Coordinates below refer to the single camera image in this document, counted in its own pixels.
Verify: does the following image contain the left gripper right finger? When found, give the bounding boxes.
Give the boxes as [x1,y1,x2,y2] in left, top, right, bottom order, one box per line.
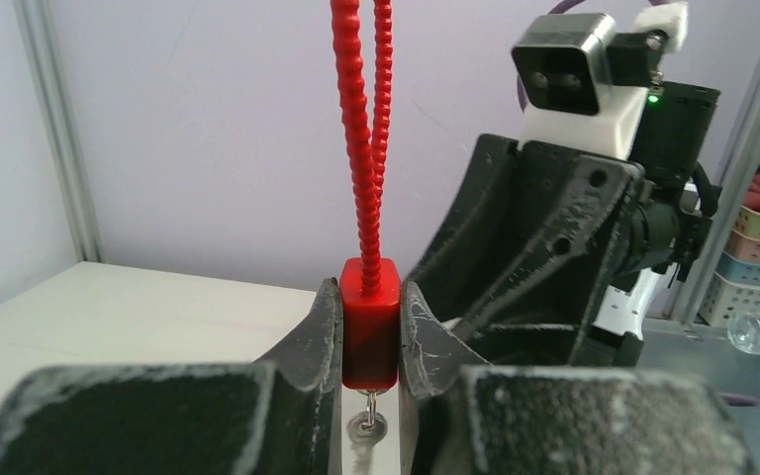
[399,282,757,474]

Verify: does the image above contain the red cable lock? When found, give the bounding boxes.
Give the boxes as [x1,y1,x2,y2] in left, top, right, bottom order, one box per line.
[330,1,401,392]

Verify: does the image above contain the stacked pastel storage baskets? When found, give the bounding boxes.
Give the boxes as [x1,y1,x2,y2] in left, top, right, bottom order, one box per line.
[698,206,760,328]

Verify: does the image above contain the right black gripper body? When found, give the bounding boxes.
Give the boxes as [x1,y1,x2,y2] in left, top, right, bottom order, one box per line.
[409,134,646,366]

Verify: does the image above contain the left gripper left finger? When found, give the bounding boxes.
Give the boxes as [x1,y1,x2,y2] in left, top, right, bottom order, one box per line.
[0,278,343,474]

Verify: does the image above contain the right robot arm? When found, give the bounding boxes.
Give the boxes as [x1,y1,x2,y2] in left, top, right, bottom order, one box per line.
[409,82,720,366]

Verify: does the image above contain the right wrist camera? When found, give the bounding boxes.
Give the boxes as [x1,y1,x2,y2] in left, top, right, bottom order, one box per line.
[512,1,690,160]

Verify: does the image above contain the silver keys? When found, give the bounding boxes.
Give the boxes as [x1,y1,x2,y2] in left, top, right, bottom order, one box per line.
[345,390,388,474]

